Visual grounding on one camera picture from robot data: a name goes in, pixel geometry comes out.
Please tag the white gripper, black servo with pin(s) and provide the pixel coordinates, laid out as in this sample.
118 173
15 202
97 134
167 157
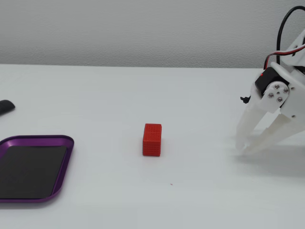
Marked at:
277 92

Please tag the red perforated cube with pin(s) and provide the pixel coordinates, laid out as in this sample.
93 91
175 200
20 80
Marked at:
152 140

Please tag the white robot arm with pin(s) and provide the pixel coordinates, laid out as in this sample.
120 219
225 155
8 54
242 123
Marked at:
297 51

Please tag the purple metal tray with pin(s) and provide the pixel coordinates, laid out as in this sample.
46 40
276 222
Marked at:
68 152

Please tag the black mat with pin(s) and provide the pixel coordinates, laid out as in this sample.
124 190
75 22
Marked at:
31 171

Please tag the black rounded object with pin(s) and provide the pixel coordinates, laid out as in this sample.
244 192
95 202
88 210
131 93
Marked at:
5 106

